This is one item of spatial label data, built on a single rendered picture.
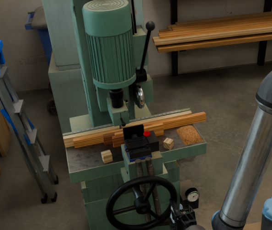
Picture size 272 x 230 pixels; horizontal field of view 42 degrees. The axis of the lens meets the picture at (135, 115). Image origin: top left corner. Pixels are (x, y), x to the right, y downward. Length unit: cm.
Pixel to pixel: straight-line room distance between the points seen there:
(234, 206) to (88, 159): 65
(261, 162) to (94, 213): 85
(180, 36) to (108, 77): 214
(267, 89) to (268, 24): 275
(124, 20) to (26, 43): 266
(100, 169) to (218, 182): 136
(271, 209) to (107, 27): 85
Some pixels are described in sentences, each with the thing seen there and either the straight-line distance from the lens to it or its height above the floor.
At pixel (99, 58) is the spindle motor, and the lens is 135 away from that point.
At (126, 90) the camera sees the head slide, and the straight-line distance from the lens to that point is 160.
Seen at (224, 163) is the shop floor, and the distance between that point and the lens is 286.
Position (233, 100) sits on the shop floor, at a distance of 362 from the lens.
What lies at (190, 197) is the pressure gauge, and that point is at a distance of 167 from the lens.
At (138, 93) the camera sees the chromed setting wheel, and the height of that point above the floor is 106.
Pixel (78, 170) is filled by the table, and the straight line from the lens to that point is 149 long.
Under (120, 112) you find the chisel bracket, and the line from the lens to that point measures 149.
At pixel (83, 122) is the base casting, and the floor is 80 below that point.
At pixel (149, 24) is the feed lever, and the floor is 144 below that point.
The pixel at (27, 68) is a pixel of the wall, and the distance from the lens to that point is 401.
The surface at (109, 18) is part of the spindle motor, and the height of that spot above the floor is 148.
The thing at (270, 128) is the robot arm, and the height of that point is 128.
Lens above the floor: 187
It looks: 33 degrees down
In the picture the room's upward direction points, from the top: 5 degrees counter-clockwise
